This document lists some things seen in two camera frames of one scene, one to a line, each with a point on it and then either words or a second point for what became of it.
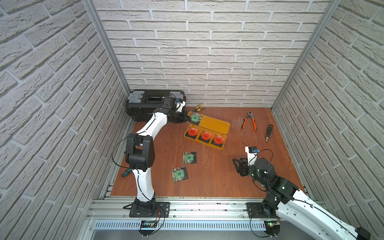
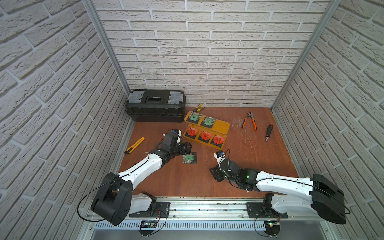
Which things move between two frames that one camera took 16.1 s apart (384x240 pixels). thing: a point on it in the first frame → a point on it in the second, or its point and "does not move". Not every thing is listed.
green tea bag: [194, 117] does not move
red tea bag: [205, 136] does not move
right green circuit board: [272, 225] does not move
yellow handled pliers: [196, 109] does not move
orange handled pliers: [250, 114] does not move
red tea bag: [218, 140] does not move
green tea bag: [179, 174] → [207, 122]
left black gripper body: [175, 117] → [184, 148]
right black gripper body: [244, 168] → [218, 174]
